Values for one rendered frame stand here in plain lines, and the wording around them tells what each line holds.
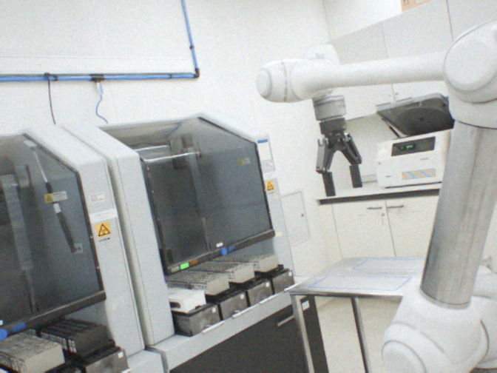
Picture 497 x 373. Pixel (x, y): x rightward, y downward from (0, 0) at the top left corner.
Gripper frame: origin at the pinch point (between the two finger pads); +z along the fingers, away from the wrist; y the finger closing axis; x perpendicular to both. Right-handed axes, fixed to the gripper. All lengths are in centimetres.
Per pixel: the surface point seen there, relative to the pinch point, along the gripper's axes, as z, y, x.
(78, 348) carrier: 36, -55, 73
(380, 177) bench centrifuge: 21, 220, 121
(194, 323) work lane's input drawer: 42, -15, 66
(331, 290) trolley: 38.0, 17.2, 25.7
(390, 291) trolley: 38.0, 20.2, 4.0
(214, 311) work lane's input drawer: 41, -5, 66
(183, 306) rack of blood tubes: 36, -15, 71
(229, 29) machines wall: -112, 153, 186
